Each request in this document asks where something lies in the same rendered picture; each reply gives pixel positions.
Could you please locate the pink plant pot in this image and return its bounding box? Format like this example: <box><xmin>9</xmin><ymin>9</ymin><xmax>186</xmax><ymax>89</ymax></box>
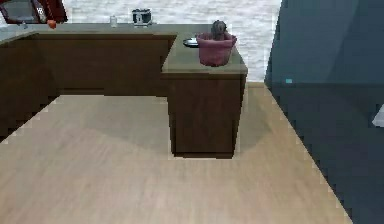
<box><xmin>195</xmin><ymin>32</ymin><xmax>238</xmax><ymax>68</ymax></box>

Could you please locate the dark grey house plant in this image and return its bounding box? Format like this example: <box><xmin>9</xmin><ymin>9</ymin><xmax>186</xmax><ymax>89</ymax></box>
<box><xmin>211</xmin><ymin>19</ymin><xmax>229</xmax><ymax>42</ymax></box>

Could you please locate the brown kitchen counter cabinet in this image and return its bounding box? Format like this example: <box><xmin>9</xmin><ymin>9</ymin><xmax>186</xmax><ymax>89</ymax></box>
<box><xmin>0</xmin><ymin>22</ymin><xmax>249</xmax><ymax>160</ymax></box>

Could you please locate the black and silver toaster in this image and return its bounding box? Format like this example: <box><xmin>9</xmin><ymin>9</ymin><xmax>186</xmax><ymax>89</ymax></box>
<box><xmin>131</xmin><ymin>8</ymin><xmax>154</xmax><ymax>27</ymax></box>

